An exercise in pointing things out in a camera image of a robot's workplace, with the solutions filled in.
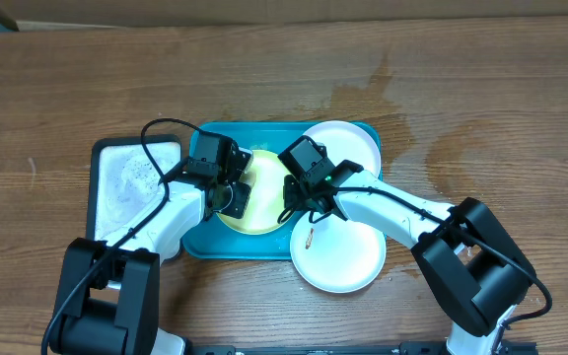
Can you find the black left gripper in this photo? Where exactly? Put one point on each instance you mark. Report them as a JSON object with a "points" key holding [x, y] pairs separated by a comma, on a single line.
{"points": [[236, 208]]}

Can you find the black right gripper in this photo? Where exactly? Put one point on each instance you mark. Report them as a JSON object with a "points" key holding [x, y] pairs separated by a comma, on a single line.
{"points": [[296, 202]]}

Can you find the yellow round plate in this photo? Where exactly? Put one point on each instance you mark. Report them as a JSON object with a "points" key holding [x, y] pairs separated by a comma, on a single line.
{"points": [[265, 176]]}

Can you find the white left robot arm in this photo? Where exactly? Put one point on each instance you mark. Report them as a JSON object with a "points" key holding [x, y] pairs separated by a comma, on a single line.
{"points": [[109, 289]]}

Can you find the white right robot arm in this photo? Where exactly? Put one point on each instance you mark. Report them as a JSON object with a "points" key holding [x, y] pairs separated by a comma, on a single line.
{"points": [[476, 272]]}

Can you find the black soapy water tray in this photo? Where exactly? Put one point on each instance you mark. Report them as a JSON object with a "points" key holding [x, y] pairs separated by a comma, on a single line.
{"points": [[124, 188]]}

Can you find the white plate upper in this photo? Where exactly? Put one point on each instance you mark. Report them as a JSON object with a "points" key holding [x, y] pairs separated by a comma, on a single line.
{"points": [[347, 141]]}

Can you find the white plate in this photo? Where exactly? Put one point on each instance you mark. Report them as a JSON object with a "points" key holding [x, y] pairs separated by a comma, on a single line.
{"points": [[337, 256], [347, 141]]}

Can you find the white plate lower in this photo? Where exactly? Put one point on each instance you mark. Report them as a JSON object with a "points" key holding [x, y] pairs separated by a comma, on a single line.
{"points": [[337, 256]]}

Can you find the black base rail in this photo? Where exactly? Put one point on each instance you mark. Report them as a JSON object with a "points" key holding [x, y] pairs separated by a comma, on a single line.
{"points": [[405, 348]]}

